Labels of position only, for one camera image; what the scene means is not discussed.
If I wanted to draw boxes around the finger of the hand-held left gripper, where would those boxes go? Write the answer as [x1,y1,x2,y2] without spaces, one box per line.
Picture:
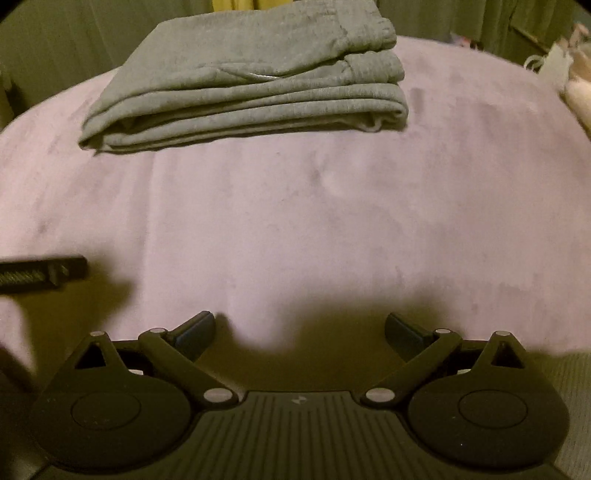
[0,254,89,296]

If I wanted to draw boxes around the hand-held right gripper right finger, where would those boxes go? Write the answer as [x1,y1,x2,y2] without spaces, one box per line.
[361,311,527,408]

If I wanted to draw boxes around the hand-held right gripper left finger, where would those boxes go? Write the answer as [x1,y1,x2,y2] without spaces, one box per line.
[73,310,240,407]

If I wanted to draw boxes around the grey pants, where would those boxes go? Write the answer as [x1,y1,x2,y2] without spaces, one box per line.
[78,0,411,154]

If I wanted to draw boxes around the pink blanket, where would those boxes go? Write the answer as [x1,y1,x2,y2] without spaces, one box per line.
[0,34,591,384]

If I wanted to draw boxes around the grey knit cloth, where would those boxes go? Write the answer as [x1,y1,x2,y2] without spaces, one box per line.
[526,353,591,480]

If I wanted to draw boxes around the grey-green curtain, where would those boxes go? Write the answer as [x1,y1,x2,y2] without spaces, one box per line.
[376,0,561,63]
[0,0,214,130]

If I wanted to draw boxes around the white bag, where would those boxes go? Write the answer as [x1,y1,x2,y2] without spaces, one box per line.
[523,39,574,95]

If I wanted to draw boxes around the yellow curtain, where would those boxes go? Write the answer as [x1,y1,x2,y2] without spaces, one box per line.
[211,0,256,13]

